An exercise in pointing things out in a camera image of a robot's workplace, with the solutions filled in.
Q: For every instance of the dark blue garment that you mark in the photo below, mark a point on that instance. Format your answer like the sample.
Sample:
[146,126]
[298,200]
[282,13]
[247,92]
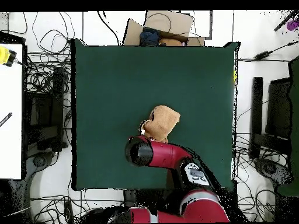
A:
[149,37]

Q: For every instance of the brown cardboard box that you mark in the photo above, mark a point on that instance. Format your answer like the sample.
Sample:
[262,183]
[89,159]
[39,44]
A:
[177,23]

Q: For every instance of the black upright bar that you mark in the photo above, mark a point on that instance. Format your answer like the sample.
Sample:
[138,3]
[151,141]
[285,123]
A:
[256,112]

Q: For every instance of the black marker pen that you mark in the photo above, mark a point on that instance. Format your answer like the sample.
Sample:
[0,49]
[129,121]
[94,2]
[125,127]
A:
[5,119]

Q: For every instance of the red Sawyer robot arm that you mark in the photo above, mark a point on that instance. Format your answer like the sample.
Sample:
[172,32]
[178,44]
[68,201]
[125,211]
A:
[168,155]

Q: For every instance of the black power adapter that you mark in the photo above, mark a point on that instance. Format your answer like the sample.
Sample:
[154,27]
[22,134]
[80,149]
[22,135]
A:
[262,55]

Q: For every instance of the orange garment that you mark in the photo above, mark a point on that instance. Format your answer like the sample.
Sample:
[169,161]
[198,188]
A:
[170,42]

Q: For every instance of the dark grey stand base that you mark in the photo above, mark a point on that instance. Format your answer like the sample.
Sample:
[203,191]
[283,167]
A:
[39,161]
[271,169]

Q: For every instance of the dark green table cloth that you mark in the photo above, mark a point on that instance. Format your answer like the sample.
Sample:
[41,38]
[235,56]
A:
[112,93]

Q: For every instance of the white board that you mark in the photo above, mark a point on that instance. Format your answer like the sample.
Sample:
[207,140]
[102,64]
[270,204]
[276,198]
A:
[10,144]

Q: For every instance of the purple object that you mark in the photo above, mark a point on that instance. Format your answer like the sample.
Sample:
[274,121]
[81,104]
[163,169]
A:
[293,25]

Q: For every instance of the tan terry towel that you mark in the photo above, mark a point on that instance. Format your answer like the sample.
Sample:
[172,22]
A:
[163,121]

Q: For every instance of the black monitor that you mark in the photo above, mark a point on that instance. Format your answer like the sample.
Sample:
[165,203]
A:
[279,107]

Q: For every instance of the black power strip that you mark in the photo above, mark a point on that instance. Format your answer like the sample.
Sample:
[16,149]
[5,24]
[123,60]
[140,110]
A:
[68,212]

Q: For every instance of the yellow and black tool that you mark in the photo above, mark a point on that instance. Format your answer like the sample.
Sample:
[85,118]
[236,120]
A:
[4,56]

